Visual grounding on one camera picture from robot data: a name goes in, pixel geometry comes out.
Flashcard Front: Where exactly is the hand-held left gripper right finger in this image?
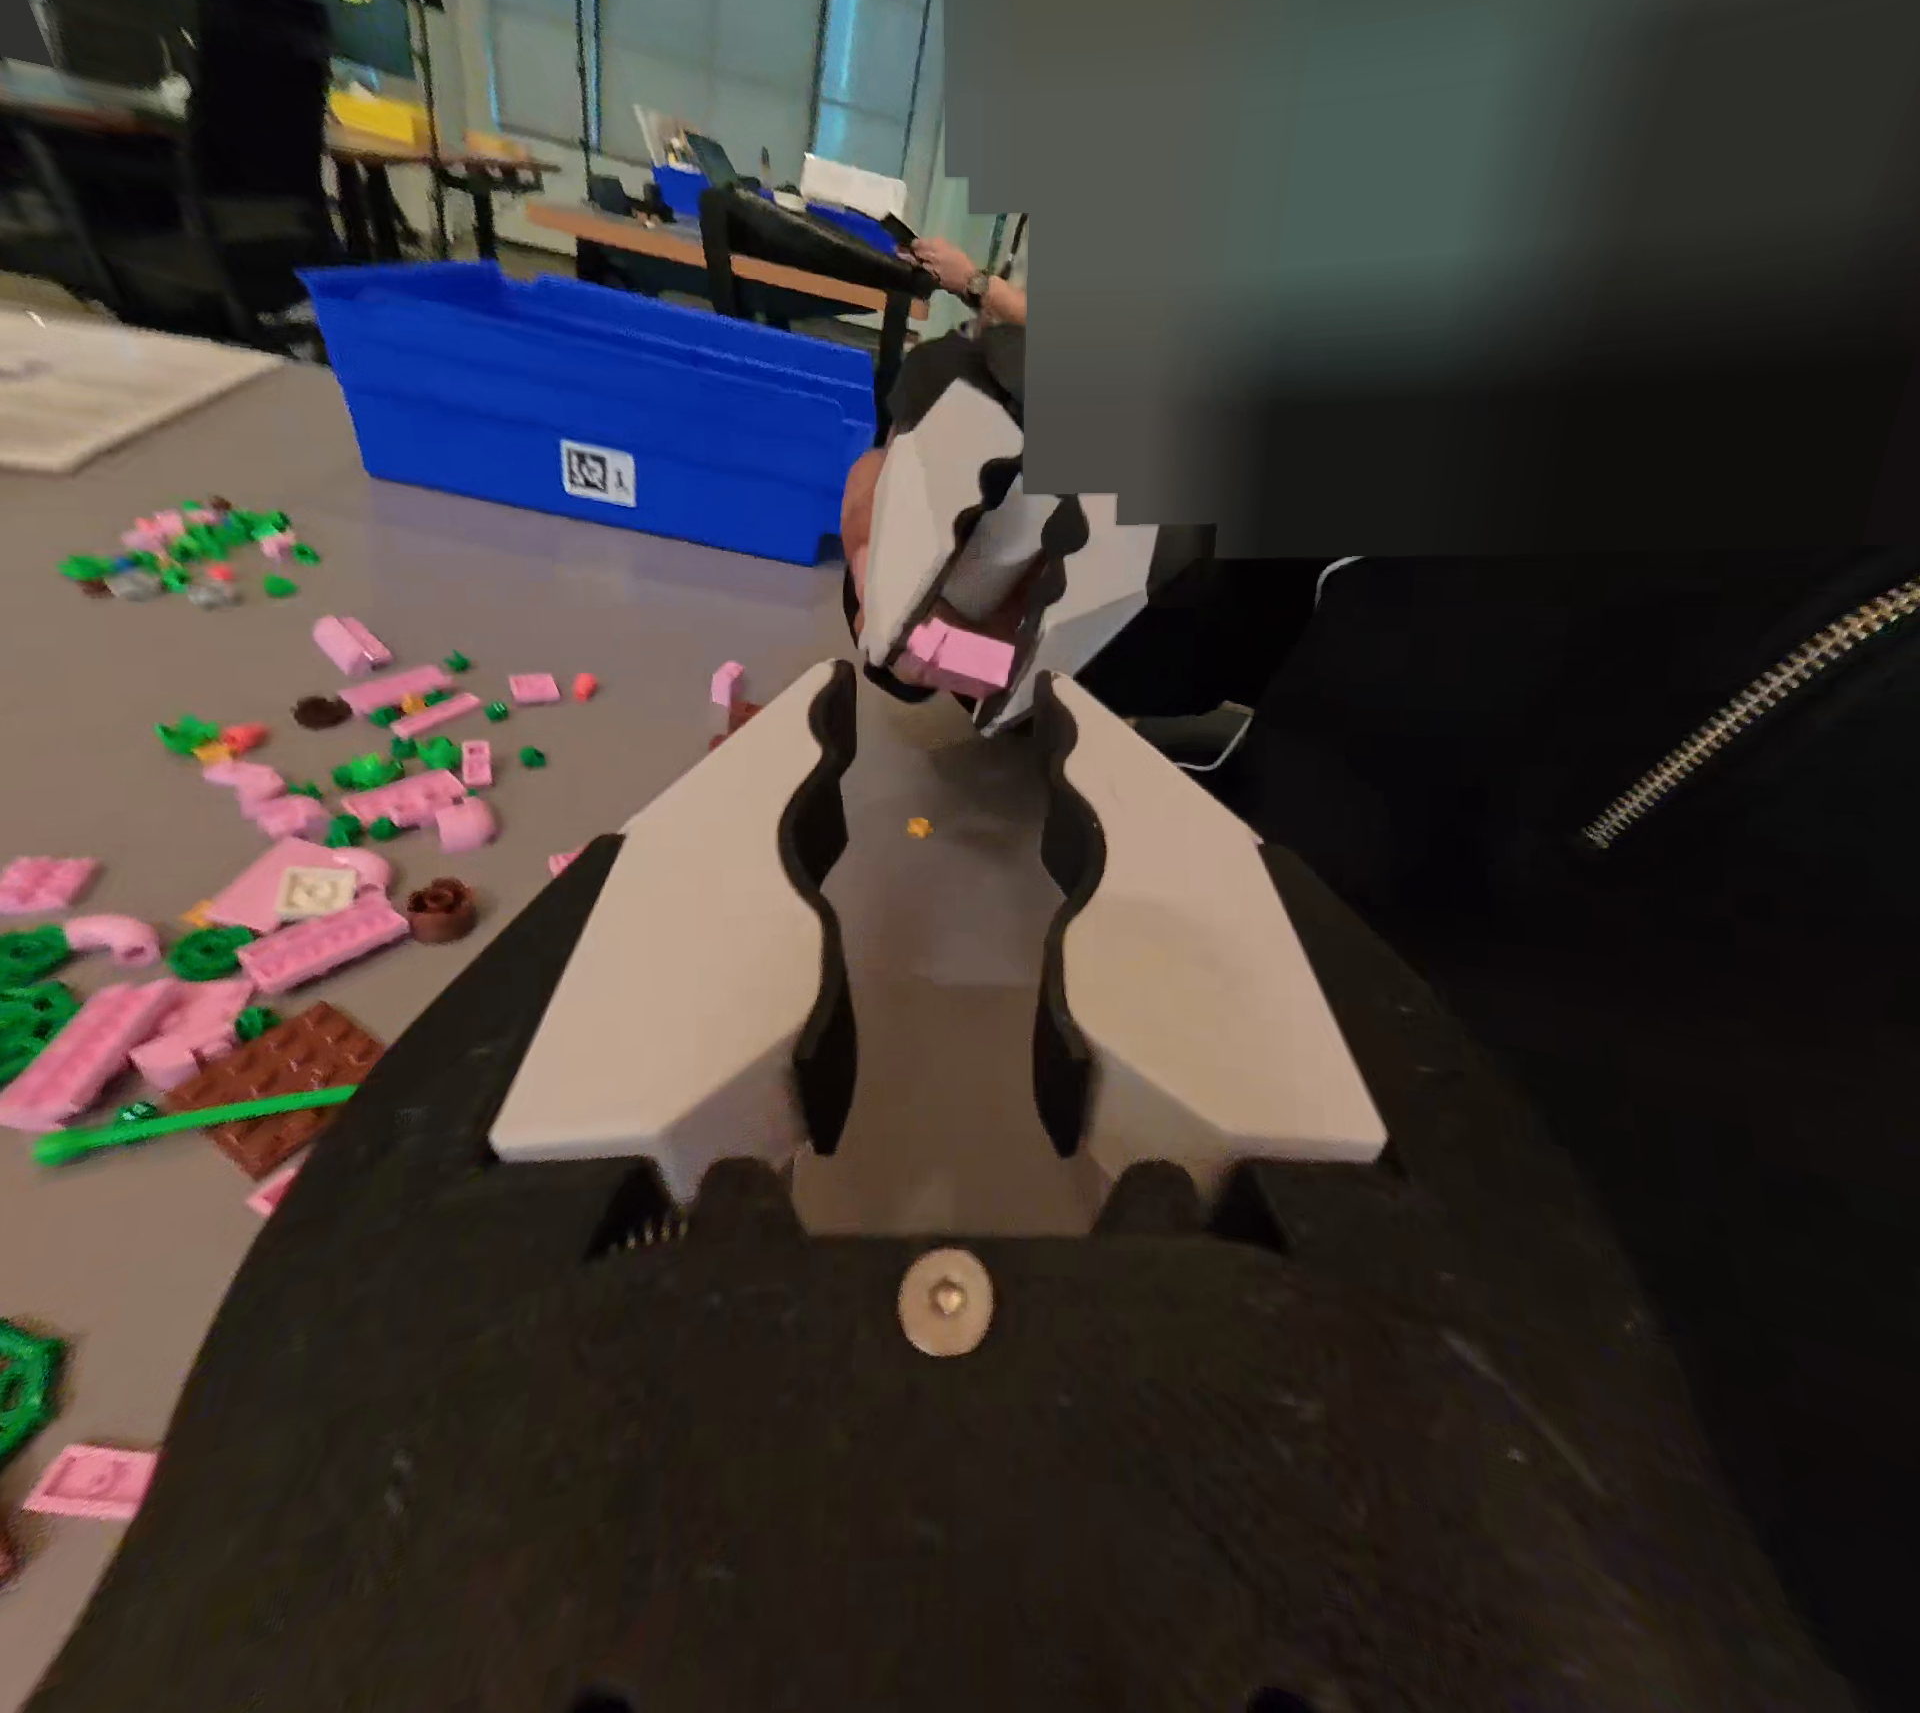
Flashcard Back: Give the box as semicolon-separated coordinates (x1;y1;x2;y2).
1031;670;1391;1209

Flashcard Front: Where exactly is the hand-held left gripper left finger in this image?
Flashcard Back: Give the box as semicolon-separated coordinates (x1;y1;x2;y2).
486;657;860;1209

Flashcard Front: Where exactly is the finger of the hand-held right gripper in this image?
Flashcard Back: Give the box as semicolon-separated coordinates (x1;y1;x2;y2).
857;378;1031;673
981;491;1164;740

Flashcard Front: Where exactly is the small pink toy brick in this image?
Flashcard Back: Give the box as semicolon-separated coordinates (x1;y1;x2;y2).
900;612;1013;699

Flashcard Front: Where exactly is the pile of pink toy bricks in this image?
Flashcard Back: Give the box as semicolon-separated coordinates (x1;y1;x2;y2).
0;610;601;1535

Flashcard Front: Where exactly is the person's right hand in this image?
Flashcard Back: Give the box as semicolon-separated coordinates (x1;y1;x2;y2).
836;450;906;662

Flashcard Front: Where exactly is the blue plastic bin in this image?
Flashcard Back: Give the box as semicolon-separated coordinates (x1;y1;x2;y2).
294;257;881;570

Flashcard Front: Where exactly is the wooden background desk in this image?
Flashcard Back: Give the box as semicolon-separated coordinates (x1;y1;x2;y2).
321;129;560;260
523;193;932;321

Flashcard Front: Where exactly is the blue background bin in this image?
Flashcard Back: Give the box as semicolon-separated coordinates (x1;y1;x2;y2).
647;160;901;251

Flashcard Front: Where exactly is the brown square toy plate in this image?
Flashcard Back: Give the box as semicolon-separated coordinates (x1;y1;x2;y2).
162;1001;390;1178

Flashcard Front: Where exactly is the green toy rod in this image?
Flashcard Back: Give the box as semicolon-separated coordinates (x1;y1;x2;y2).
30;1083;361;1170

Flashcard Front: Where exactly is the pile of green toy pieces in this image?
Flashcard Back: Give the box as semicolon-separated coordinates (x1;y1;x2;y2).
55;495;323;612

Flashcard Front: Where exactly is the black office chair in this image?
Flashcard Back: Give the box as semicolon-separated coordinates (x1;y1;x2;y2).
193;0;340;334

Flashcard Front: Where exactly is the printed paper sheet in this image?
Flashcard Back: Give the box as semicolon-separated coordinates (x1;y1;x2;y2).
0;310;290;476

